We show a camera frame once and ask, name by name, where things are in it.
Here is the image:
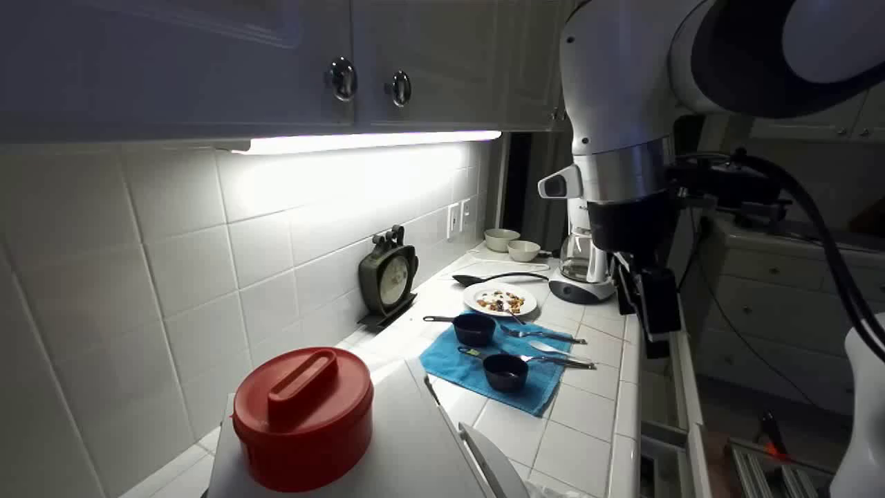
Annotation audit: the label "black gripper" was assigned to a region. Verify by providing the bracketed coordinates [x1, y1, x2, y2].
[587, 195, 685, 364]

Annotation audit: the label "white plate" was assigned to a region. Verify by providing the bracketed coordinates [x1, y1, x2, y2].
[461, 279, 539, 322]

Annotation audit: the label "blue towel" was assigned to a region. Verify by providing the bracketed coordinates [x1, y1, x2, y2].
[419, 315, 575, 420]

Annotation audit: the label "white coffee maker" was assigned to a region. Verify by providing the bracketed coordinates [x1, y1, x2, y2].
[547, 196, 620, 304]

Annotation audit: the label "glass coffee carafe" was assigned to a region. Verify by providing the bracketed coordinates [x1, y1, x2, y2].
[558, 256, 602, 286]

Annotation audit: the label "white bowl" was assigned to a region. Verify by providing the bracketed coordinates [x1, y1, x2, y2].
[507, 239, 546, 265]
[481, 227, 524, 256]

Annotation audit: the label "food pieces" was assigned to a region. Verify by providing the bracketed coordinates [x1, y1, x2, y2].
[475, 287, 529, 315]

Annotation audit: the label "white drawer cabinet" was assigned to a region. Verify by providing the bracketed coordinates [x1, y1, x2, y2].
[695, 217, 885, 419]

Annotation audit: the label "black measuring cup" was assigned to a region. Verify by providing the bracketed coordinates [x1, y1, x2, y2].
[481, 351, 531, 394]
[420, 311, 499, 351]

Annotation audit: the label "under cabinet light bar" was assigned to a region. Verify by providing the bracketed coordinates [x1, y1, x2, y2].
[225, 128, 507, 157]

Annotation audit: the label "metal cabinet knob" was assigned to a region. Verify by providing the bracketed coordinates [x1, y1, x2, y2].
[384, 67, 416, 112]
[327, 52, 360, 106]

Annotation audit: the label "white upper cabinet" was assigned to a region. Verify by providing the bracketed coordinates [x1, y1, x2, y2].
[0, 0, 575, 148]

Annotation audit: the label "red handled tool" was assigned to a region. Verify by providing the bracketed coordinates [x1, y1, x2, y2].
[753, 412, 796, 465]

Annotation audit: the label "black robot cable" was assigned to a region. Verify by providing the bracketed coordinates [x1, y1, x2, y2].
[737, 149, 885, 364]

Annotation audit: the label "metal rail frame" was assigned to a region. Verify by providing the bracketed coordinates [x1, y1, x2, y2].
[727, 437, 832, 498]

